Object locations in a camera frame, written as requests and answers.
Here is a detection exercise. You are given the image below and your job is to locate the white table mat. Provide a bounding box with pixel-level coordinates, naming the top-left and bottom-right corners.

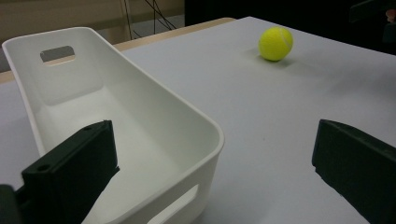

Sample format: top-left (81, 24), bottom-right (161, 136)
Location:
top-left (0, 16), bottom-right (396, 224)

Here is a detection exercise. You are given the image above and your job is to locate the yellow tennis ball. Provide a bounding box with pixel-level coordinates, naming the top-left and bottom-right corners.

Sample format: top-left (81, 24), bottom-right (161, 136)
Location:
top-left (258, 25), bottom-right (294, 63)

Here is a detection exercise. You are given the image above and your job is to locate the black curtain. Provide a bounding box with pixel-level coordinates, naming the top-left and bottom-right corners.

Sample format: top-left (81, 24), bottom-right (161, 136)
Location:
top-left (184, 0), bottom-right (396, 56)

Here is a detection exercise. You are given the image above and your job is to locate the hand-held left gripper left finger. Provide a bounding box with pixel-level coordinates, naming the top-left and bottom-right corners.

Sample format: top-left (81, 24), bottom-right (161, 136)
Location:
top-left (21, 119), bottom-right (120, 224)

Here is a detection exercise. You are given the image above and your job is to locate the black cable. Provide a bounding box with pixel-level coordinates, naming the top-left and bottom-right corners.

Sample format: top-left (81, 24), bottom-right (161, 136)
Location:
top-left (123, 0), bottom-right (134, 41)
top-left (144, 0), bottom-right (177, 32)

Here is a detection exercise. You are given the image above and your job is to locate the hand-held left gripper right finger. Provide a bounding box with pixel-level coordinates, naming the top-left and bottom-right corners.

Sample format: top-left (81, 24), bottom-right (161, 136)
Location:
top-left (311, 119), bottom-right (396, 224)

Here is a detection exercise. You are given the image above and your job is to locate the white plastic basket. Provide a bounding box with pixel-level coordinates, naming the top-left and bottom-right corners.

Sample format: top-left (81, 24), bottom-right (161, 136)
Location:
top-left (1, 26), bottom-right (225, 224)

